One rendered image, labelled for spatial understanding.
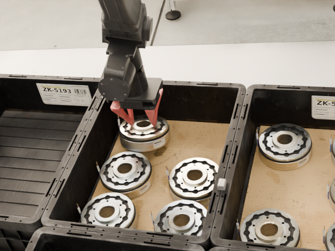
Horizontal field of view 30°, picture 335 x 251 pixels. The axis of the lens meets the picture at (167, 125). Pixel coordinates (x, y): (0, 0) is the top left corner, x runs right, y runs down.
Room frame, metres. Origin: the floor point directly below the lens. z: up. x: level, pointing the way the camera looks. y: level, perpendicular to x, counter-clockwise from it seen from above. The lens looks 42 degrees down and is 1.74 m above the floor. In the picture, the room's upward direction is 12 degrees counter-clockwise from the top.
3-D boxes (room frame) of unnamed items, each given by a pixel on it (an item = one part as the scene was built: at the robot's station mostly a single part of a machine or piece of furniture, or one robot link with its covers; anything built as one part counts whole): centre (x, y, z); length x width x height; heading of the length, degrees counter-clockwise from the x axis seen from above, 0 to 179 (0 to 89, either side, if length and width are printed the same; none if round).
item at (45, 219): (0.84, 0.04, 0.92); 0.40 x 0.30 x 0.02; 158
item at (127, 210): (0.77, 0.14, 0.86); 0.10 x 0.10 x 0.01
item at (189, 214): (0.71, 0.01, 0.86); 0.05 x 0.05 x 0.01
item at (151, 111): (0.96, 0.04, 0.93); 0.07 x 0.07 x 0.09; 68
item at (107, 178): (0.87, 0.10, 0.86); 0.10 x 0.10 x 0.01
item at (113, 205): (0.77, 0.14, 0.86); 0.05 x 0.05 x 0.01
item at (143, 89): (0.96, 0.05, 1.00); 0.10 x 0.07 x 0.07; 68
